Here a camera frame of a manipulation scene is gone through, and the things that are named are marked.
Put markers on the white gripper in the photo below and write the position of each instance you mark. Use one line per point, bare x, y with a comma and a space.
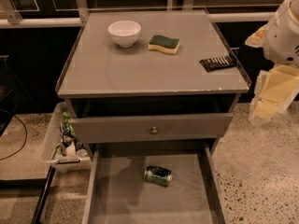
282, 39

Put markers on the green crushed can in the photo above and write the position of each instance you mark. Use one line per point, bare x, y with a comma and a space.
158, 175

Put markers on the grey upper drawer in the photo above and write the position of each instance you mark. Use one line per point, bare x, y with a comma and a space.
137, 128

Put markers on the grey drawer cabinet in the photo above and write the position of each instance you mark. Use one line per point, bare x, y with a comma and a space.
104, 80

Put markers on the brass drawer knob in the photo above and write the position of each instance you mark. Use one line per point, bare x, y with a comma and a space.
154, 130

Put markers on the grey open middle drawer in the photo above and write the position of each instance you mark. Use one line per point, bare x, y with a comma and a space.
119, 194

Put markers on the black striped snack packet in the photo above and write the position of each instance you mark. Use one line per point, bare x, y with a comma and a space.
217, 63

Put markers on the green yellow sponge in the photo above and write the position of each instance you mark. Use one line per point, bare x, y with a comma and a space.
164, 44

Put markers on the white ceramic bowl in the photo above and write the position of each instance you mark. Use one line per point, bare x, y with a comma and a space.
124, 33

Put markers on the green bag in bin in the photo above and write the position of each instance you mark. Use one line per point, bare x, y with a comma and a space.
66, 127

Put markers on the white cup in bin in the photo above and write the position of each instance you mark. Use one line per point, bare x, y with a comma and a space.
71, 150

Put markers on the white horizontal rail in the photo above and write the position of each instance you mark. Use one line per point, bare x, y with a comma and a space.
76, 22

